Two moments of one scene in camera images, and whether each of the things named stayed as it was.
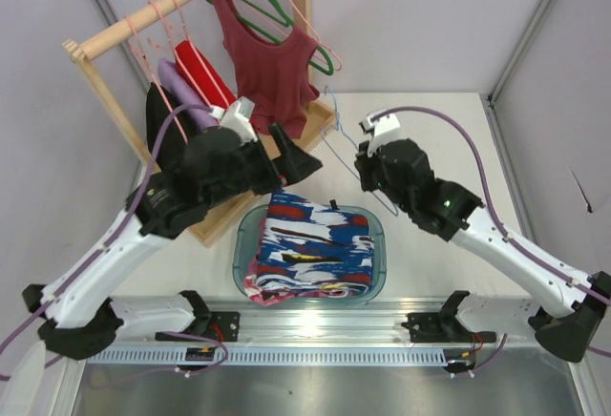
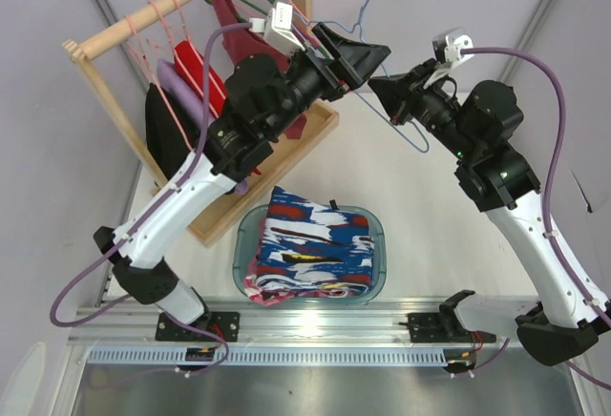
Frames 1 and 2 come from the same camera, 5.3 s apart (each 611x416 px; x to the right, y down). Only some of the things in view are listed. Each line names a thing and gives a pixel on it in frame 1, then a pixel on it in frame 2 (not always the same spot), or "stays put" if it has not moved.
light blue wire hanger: [339, 129] -> [358, 25]
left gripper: [269, 164] -> [334, 69]
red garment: [213, 87] stays put
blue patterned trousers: [313, 249] stays put
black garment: [177, 132] stays put
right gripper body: [365, 168] -> [404, 102]
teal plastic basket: [245, 254] stays put
